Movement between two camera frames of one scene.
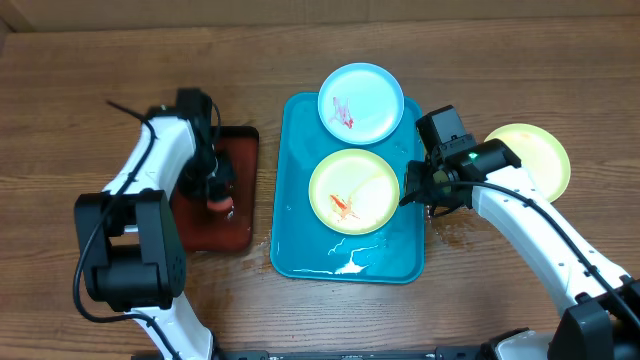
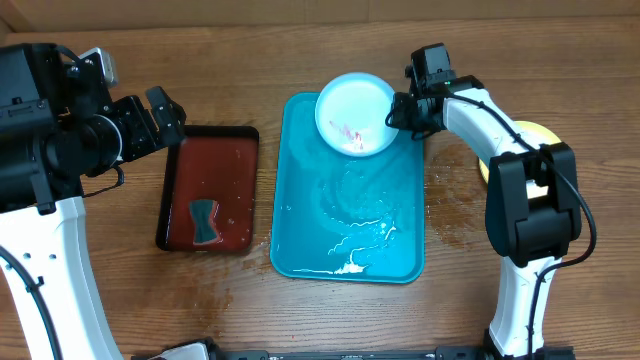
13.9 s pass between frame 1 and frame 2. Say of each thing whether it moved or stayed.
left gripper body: moved
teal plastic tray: stayed
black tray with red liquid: stayed
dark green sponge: moved
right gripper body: moved
